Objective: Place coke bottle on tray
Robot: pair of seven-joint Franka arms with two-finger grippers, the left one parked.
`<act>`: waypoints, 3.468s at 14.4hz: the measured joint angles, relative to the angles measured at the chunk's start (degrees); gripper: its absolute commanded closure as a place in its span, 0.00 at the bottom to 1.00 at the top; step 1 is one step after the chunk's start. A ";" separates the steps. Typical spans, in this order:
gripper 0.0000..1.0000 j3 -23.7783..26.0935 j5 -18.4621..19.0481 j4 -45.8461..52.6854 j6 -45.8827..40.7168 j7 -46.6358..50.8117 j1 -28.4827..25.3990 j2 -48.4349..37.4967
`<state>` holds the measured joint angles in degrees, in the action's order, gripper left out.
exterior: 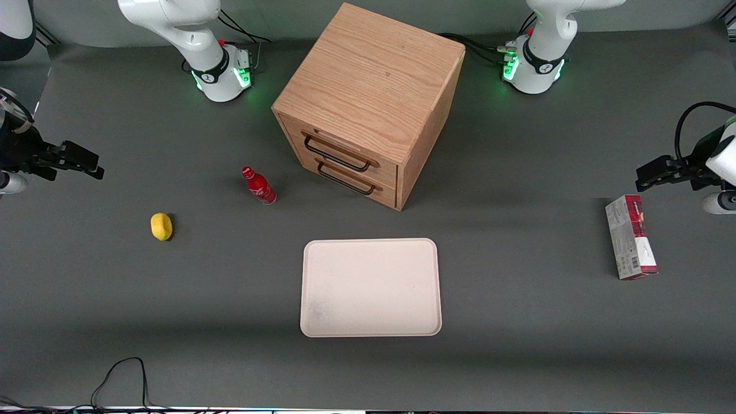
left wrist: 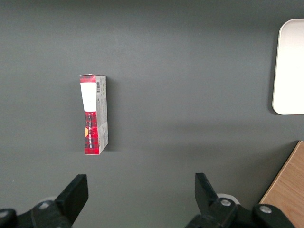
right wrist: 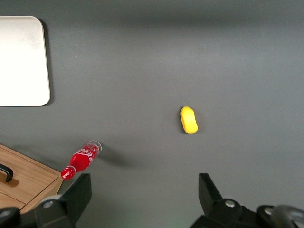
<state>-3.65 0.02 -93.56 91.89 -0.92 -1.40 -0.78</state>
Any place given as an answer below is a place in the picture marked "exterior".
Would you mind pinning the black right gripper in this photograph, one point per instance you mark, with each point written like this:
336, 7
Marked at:
22, 153

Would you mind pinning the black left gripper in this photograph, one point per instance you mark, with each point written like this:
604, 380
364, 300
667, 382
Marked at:
692, 170

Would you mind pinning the red coke bottle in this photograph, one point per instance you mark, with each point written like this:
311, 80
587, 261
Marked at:
260, 187

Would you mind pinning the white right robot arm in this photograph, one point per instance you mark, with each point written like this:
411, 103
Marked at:
190, 34

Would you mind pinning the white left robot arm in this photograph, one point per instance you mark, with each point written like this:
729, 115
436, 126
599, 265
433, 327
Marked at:
546, 40

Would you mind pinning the beige plastic tray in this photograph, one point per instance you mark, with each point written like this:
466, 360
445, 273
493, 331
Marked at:
371, 287

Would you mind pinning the grey and red carton box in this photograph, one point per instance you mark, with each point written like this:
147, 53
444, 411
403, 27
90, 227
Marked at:
629, 238

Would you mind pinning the yellow lemon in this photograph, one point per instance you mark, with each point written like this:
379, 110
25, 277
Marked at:
161, 226

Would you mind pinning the wooden drawer cabinet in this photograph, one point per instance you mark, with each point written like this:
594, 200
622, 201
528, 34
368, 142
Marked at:
368, 80

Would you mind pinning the aluminium frame profile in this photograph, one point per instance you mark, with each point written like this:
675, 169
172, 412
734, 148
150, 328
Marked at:
47, 35
730, 26

